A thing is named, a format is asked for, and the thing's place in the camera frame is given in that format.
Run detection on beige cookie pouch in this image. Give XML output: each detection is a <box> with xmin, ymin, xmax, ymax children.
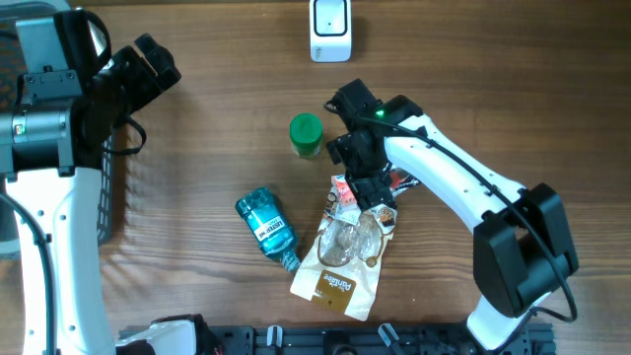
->
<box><xmin>290</xmin><ymin>202</ymin><xmax>397</xmax><ymax>321</ymax></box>

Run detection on teal Listerine mouthwash bottle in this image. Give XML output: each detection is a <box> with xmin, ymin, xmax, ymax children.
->
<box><xmin>235</xmin><ymin>187</ymin><xmax>301</xmax><ymax>273</ymax></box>

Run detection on black hex wrench set pack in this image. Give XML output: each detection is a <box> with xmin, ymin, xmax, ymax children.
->
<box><xmin>388</xmin><ymin>168</ymin><xmax>420</xmax><ymax>197</ymax></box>

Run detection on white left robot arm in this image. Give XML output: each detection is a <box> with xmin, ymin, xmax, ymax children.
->
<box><xmin>1</xmin><ymin>34</ymin><xmax>203</xmax><ymax>354</ymax></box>

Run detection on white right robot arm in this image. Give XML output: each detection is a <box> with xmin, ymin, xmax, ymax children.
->
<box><xmin>324</xmin><ymin>79</ymin><xmax>579</xmax><ymax>354</ymax></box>

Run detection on white barcode scanner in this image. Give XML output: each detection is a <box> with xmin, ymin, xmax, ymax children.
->
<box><xmin>309</xmin><ymin>0</ymin><xmax>352</xmax><ymax>63</ymax></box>

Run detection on green lid jar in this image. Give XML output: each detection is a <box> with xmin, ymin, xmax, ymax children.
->
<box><xmin>289</xmin><ymin>112</ymin><xmax>323</xmax><ymax>159</ymax></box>

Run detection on grey plastic shopping basket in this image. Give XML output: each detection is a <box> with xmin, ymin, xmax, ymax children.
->
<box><xmin>1</xmin><ymin>0</ymin><xmax>113</xmax><ymax>260</ymax></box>

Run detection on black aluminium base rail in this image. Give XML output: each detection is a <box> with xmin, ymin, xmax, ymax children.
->
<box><xmin>116</xmin><ymin>322</ymin><xmax>557</xmax><ymax>355</ymax></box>

